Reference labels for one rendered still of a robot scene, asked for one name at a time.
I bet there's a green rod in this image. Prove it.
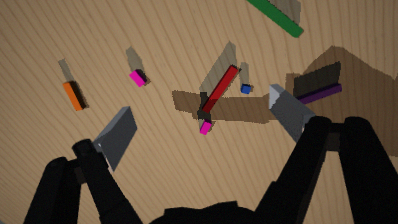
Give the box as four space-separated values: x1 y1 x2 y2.
247 0 303 38

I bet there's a small blue block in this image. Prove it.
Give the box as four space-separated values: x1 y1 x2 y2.
240 84 251 94

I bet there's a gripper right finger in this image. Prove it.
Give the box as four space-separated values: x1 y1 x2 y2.
247 84 398 224

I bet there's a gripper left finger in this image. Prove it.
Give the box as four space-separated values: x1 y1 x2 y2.
23 106 143 224

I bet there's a purple rod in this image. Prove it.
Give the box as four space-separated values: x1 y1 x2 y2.
295 82 342 105

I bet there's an orange rod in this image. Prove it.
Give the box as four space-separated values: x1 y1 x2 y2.
62 81 86 111

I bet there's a red rod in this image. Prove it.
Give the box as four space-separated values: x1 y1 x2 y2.
202 65 238 113

